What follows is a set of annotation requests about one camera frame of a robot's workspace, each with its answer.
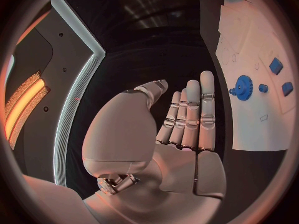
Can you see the white task board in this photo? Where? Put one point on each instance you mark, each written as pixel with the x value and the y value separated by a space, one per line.
pixel 254 127

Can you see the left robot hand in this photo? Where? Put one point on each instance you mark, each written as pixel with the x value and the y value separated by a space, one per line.
pixel 144 171

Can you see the blue block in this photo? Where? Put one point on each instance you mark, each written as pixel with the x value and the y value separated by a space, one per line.
pixel 276 66
pixel 287 88

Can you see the blue gear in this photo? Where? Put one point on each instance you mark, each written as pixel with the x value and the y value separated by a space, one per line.
pixel 244 88

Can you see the blue peg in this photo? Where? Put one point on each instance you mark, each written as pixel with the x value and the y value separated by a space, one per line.
pixel 263 88

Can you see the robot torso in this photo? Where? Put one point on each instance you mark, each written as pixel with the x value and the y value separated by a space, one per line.
pixel 70 46

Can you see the glowing light bar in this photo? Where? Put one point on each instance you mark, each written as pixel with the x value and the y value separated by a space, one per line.
pixel 23 104

